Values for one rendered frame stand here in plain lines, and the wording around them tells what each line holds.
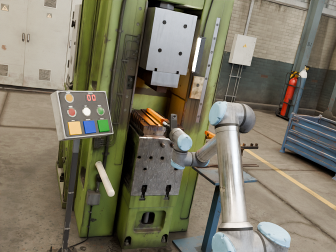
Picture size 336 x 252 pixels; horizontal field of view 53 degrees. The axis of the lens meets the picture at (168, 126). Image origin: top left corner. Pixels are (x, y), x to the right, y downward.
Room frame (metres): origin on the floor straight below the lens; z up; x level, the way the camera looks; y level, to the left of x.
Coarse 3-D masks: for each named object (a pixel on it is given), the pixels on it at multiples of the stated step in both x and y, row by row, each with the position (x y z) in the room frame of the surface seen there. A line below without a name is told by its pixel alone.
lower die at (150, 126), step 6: (132, 114) 2.55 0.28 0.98; (144, 114) 2.56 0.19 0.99; (138, 120) 2.39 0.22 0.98; (150, 120) 2.41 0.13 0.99; (144, 126) 2.28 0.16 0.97; (150, 126) 2.30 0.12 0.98; (156, 126) 2.32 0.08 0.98; (144, 132) 2.28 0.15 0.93; (150, 132) 2.30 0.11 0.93; (156, 132) 2.32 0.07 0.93; (162, 132) 2.34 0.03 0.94
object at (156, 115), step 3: (147, 108) 2.59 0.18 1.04; (150, 108) 2.60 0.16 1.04; (150, 111) 2.52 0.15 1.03; (153, 111) 2.50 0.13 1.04; (153, 114) 2.45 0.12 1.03; (156, 114) 2.41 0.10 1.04; (156, 117) 2.38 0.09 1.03; (159, 117) 2.33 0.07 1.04; (162, 117) 2.34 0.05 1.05; (159, 120) 2.32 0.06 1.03; (162, 120) 2.27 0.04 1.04; (165, 120) 2.24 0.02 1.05; (168, 123) 2.19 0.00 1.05
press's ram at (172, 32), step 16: (160, 16) 2.28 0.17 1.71; (176, 16) 2.32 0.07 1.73; (192, 16) 2.36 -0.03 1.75; (144, 32) 2.39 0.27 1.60; (160, 32) 2.28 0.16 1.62; (176, 32) 2.33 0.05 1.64; (192, 32) 2.37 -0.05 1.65; (144, 48) 2.34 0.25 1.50; (160, 48) 2.30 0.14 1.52; (176, 48) 2.34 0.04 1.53; (144, 64) 2.29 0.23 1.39; (160, 64) 2.30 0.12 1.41; (176, 64) 2.34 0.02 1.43
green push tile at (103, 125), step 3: (99, 120) 2.00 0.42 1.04; (102, 120) 2.01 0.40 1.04; (105, 120) 2.03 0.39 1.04; (99, 123) 1.99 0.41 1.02; (102, 123) 2.00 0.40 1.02; (105, 123) 2.02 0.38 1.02; (99, 126) 1.98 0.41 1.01; (102, 126) 1.99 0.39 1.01; (105, 126) 2.01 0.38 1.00; (108, 126) 2.03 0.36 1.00; (99, 129) 1.97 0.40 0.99; (102, 129) 1.98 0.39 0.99; (105, 129) 2.00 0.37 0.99; (108, 129) 2.02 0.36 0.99
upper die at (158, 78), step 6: (138, 66) 2.58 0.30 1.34; (138, 72) 2.56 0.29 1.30; (144, 72) 2.43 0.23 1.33; (150, 72) 2.31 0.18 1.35; (156, 72) 2.29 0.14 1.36; (162, 72) 2.31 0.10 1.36; (144, 78) 2.41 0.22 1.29; (150, 78) 2.29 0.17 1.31; (156, 78) 2.29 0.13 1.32; (162, 78) 2.31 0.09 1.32; (168, 78) 2.33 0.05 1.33; (174, 78) 2.34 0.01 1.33; (150, 84) 2.28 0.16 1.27; (156, 84) 2.30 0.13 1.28; (162, 84) 2.31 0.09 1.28; (168, 84) 2.33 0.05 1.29; (174, 84) 2.35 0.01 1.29
